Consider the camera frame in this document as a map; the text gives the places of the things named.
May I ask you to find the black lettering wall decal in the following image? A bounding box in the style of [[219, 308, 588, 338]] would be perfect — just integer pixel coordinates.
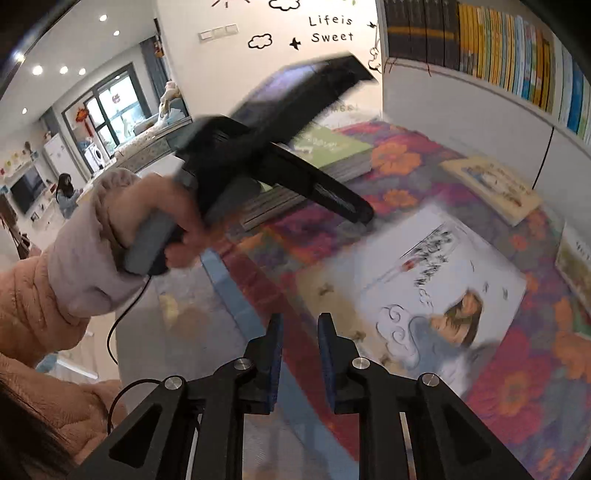
[[308, 14, 356, 44]]

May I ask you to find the white fridge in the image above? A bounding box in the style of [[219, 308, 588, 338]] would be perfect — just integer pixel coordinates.
[[44, 134, 77, 178]]

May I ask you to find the dark framed window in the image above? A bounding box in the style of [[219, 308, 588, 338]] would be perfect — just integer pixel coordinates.
[[69, 62, 155, 153]]

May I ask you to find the white bookshelf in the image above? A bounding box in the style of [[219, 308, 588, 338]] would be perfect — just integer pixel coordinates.
[[376, 0, 591, 204]]

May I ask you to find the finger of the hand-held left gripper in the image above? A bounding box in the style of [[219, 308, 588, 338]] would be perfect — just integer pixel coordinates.
[[263, 143, 376, 227]]

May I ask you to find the person's left forearm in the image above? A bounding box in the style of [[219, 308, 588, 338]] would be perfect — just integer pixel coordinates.
[[0, 168, 155, 370]]

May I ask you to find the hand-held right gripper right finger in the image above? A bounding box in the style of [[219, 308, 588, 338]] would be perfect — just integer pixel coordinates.
[[318, 313, 532, 480]]

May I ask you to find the black television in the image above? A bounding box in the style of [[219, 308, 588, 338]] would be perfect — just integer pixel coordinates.
[[9, 165, 49, 215]]

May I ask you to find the black cable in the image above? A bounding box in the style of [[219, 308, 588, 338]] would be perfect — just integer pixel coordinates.
[[106, 272, 162, 435]]

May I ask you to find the peach quilted jacket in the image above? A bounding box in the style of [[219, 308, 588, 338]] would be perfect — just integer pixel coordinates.
[[0, 355, 130, 467]]

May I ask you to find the person's left hand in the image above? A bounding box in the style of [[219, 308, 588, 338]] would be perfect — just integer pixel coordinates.
[[133, 173, 241, 269]]

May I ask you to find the person's dark hair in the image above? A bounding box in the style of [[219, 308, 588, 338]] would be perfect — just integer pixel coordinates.
[[0, 369, 75, 480]]

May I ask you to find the group of ceiling spotlights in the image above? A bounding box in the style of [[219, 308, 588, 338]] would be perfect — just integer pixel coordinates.
[[14, 13, 109, 116]]

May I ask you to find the white wall switch panel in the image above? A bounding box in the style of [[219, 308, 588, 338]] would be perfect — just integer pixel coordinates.
[[198, 24, 240, 42]]

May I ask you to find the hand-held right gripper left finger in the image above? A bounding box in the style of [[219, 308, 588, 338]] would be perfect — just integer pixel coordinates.
[[69, 313, 283, 480]]

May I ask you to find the floral blanket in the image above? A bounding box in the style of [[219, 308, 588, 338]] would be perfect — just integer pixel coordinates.
[[208, 117, 591, 480]]

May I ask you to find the white book flying woman cover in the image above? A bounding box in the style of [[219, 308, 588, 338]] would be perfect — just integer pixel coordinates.
[[295, 203, 528, 398]]

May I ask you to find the white plush toy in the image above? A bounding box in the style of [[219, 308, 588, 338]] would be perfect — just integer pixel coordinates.
[[159, 79, 182, 116]]

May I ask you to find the pale blue book green meadow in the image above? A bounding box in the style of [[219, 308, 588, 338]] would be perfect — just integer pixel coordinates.
[[554, 222, 591, 319]]

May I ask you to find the grey sofa bed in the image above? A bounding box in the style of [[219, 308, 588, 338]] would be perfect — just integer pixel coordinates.
[[111, 111, 195, 169]]

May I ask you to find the white bear wall decal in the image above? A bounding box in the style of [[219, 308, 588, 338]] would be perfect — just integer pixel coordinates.
[[367, 21, 384, 75]]

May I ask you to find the white washing machine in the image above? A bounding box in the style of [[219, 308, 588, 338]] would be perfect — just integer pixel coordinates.
[[83, 144, 109, 174]]

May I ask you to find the yellow illustrated book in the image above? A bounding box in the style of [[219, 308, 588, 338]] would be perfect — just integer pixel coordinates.
[[438, 156, 543, 227]]

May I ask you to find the row of black and yellow books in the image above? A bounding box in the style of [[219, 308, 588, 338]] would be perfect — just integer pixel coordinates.
[[383, 0, 557, 114]]

